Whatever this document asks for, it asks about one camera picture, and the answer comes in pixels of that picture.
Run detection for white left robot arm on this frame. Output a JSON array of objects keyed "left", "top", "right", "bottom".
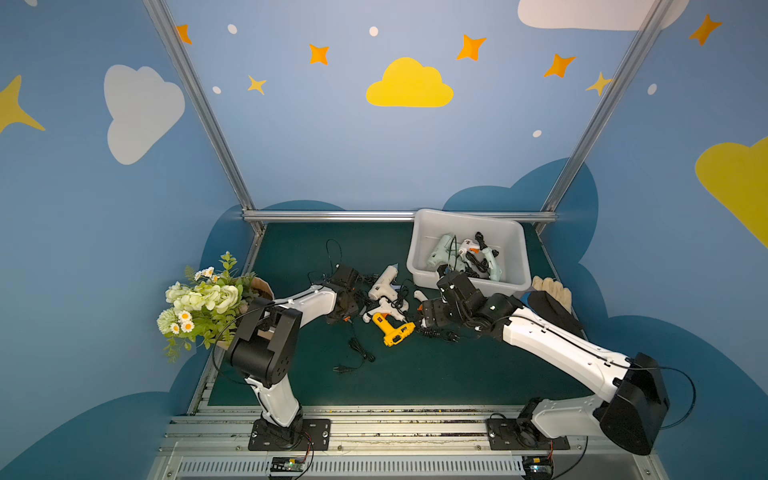
[{"left": 224, "top": 265, "right": 361, "bottom": 451}]

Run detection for aluminium frame post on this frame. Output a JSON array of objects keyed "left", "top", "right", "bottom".
[
  {"left": 535, "top": 0, "right": 674, "bottom": 235},
  {"left": 143, "top": 0, "right": 265, "bottom": 237}
]

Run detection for white glue gun orange trigger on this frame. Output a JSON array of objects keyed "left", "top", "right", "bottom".
[{"left": 458, "top": 239, "right": 483, "bottom": 256}]

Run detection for black loose cord with plug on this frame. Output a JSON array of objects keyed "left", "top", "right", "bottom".
[{"left": 332, "top": 335, "right": 377, "bottom": 376}]

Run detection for potted artificial flower plant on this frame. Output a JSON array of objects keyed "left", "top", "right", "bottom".
[{"left": 156, "top": 252, "right": 274, "bottom": 362}]

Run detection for light mint glue gun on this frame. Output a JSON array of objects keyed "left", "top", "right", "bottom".
[{"left": 426, "top": 233, "right": 458, "bottom": 271}]

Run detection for aluminium back frame rail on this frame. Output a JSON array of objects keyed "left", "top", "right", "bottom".
[{"left": 242, "top": 210, "right": 557, "bottom": 224}]

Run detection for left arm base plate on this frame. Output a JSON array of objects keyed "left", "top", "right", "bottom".
[{"left": 247, "top": 418, "right": 332, "bottom": 451}]

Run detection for white plastic storage box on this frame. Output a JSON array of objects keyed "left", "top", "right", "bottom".
[{"left": 407, "top": 209, "right": 532, "bottom": 297}]

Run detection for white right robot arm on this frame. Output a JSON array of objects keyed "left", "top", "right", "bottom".
[{"left": 420, "top": 271, "right": 670, "bottom": 456}]

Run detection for yellow glue gun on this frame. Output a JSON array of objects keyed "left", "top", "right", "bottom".
[{"left": 372, "top": 313, "right": 416, "bottom": 347}]

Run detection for left aluminium frame post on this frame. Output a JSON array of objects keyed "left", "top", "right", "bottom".
[{"left": 143, "top": 0, "right": 265, "bottom": 237}]

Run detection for right aluminium frame post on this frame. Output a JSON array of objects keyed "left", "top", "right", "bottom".
[{"left": 535, "top": 0, "right": 674, "bottom": 235}]

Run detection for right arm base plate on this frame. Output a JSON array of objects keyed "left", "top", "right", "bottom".
[{"left": 485, "top": 416, "right": 570, "bottom": 451}]

